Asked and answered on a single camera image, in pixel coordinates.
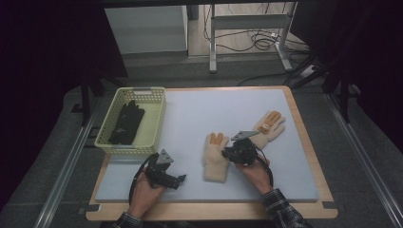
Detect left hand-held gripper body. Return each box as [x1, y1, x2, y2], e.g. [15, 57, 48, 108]
[145, 148, 179, 188]

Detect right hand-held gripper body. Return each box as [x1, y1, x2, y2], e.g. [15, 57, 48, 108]
[230, 129, 260, 166]

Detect beige glove with orange fingers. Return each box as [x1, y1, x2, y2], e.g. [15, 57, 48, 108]
[201, 132, 230, 184]
[250, 110, 287, 150]

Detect pale yellow plastic basket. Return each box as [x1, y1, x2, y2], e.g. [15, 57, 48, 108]
[93, 86, 167, 157]

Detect black glove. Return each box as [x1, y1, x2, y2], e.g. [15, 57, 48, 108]
[107, 99, 146, 146]

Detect person's right hand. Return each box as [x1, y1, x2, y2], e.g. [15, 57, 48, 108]
[235, 156, 273, 196]

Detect person's left hand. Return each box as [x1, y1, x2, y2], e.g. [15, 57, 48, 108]
[127, 173, 166, 219]

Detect light grey table mat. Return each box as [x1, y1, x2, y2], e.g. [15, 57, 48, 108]
[94, 87, 320, 204]

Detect black stand legs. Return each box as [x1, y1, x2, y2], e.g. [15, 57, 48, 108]
[70, 70, 127, 127]

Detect black tripod stand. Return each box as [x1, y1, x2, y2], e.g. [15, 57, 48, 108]
[283, 47, 362, 124]

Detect white cabinet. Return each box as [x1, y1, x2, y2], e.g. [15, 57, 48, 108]
[104, 5, 189, 55]

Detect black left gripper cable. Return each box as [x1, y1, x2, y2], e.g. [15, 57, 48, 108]
[127, 153, 155, 204]

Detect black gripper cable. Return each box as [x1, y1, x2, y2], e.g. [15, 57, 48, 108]
[256, 146, 275, 188]
[127, 153, 155, 204]

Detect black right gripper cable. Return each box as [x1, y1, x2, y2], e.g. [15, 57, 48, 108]
[256, 146, 275, 188]

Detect metal floor rail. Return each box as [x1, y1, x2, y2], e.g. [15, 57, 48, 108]
[324, 93, 403, 228]
[32, 98, 101, 228]

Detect black floor cables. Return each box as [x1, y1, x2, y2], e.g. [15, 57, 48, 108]
[203, 3, 311, 54]

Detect grey metal stand frame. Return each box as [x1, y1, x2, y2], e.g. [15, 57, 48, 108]
[208, 2, 298, 74]

